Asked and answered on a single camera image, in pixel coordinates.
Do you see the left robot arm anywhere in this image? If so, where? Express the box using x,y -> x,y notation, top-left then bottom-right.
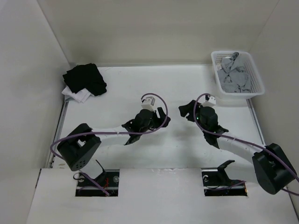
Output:
57,107 -> 171,186

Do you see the purple cable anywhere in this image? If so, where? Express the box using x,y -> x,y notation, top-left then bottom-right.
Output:
50,93 -> 169,196
193,93 -> 299,197

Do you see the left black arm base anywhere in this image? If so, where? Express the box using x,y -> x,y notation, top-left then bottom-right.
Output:
73,170 -> 120,197

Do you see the folded black tank top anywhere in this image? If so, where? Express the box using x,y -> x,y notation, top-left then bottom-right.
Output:
63,63 -> 107,96

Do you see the folded white tank top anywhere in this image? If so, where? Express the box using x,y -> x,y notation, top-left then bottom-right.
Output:
62,86 -> 93,103

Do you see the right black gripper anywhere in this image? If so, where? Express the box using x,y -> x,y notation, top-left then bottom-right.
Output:
178,99 -> 207,133

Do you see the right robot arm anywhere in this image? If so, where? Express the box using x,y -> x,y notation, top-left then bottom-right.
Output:
178,100 -> 298,195

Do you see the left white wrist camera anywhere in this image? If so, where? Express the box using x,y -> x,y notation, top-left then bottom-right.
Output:
141,97 -> 155,111

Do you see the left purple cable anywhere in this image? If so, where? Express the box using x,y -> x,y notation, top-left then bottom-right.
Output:
50,93 -> 169,196

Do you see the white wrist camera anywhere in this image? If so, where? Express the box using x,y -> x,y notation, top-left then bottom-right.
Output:
202,95 -> 216,107
141,97 -> 155,111

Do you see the white plastic basket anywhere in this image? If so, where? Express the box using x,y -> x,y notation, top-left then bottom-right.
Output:
211,51 -> 265,100

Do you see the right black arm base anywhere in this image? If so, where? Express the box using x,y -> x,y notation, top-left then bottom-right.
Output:
201,160 -> 248,196

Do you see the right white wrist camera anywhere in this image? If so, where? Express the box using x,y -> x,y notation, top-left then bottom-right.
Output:
202,95 -> 216,107

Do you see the grey tank top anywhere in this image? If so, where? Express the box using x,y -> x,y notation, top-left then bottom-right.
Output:
216,52 -> 251,93

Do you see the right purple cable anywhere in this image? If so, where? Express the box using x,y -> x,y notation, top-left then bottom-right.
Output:
193,93 -> 299,197

